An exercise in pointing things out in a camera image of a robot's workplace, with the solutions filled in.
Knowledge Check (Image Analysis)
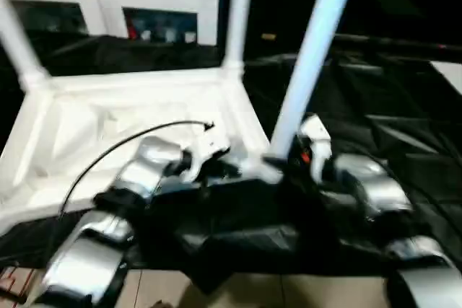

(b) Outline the white flat board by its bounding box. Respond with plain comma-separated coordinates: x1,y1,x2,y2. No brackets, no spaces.
429,61,462,98

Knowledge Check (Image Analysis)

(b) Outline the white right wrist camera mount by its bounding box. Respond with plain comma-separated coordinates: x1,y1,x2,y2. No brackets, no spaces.
298,113,333,185

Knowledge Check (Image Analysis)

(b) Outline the white plastic table top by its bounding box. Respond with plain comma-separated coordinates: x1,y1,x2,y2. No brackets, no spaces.
0,62,286,237

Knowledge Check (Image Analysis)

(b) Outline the black mat cloth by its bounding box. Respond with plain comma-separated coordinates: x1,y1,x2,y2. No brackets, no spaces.
0,30,462,296

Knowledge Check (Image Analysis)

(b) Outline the red cable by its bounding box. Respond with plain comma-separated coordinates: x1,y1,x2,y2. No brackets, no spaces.
0,266,30,298

